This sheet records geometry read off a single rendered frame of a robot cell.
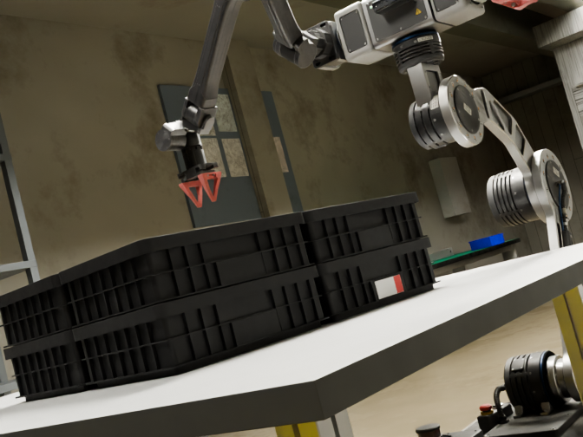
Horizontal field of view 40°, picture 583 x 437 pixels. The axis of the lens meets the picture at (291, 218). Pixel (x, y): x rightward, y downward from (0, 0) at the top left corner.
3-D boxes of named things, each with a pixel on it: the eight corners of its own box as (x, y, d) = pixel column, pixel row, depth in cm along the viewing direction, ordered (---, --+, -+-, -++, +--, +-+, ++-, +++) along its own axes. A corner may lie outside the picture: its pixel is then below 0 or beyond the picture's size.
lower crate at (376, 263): (351, 306, 206) (339, 261, 207) (446, 285, 186) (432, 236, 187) (239, 342, 178) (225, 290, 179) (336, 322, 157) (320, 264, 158)
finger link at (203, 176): (209, 200, 204) (199, 166, 205) (193, 207, 209) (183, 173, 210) (229, 197, 209) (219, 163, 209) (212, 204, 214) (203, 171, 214)
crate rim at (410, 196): (330, 230, 208) (328, 221, 208) (422, 200, 187) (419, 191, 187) (216, 253, 179) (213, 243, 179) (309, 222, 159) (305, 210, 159)
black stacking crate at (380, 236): (340, 265, 207) (329, 223, 208) (432, 240, 187) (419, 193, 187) (227, 294, 178) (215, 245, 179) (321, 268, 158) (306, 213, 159)
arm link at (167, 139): (217, 116, 207) (195, 101, 211) (186, 116, 198) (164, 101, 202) (201, 157, 212) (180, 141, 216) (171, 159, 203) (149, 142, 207)
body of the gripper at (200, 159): (200, 170, 205) (193, 143, 205) (178, 181, 212) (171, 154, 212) (219, 168, 209) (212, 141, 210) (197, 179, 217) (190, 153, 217)
